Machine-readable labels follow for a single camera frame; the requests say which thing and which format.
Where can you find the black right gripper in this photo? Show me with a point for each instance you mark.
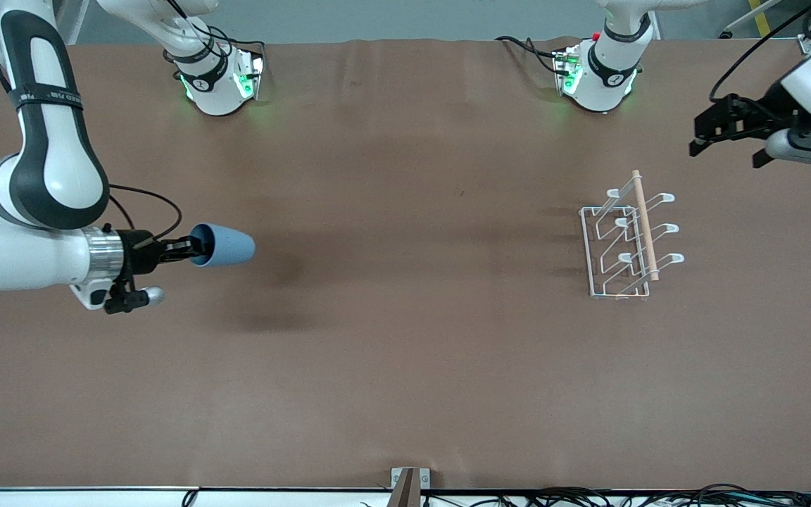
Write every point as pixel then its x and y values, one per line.
pixel 137 253

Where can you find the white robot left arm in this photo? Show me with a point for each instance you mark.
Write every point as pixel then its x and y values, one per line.
pixel 606 77

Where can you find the white metal tube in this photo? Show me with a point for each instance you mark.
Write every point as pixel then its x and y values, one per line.
pixel 757 14

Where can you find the blue plastic cup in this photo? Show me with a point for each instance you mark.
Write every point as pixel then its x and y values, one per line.
pixel 229 246

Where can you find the brown table cover sheet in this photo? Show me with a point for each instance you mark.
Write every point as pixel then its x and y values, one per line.
pixel 405 352

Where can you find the brown mounting post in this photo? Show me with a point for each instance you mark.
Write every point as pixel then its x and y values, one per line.
pixel 405 493

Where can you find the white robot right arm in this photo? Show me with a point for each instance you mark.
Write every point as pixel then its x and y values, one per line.
pixel 53 169

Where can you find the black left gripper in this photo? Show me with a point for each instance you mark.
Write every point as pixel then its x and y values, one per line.
pixel 764 113

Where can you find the grey metal bracket plate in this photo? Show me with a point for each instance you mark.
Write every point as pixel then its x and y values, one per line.
pixel 425 479

